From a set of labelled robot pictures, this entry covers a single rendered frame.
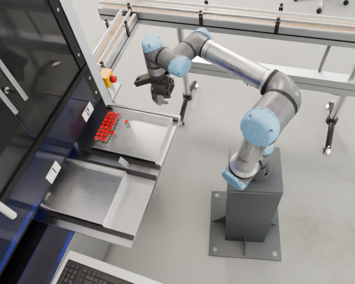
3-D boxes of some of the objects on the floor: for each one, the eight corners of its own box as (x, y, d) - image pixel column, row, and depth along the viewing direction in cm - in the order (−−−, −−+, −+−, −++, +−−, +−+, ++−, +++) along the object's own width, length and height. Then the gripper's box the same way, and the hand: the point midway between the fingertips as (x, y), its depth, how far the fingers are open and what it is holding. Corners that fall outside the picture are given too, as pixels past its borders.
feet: (320, 153, 246) (325, 143, 235) (324, 103, 271) (329, 92, 260) (331, 155, 244) (337, 145, 233) (334, 105, 269) (340, 94, 258)
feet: (175, 125, 274) (173, 115, 263) (191, 83, 300) (190, 72, 288) (184, 128, 272) (183, 117, 261) (200, 84, 298) (199, 73, 286)
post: (131, 180, 250) (-64, -228, 76) (134, 173, 253) (-48, -234, 79) (139, 182, 248) (-42, -231, 74) (142, 175, 251) (-26, -237, 78)
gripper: (165, 80, 125) (171, 115, 143) (172, 64, 130) (177, 100, 147) (144, 77, 127) (153, 111, 145) (152, 61, 132) (159, 96, 149)
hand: (159, 102), depth 146 cm, fingers closed
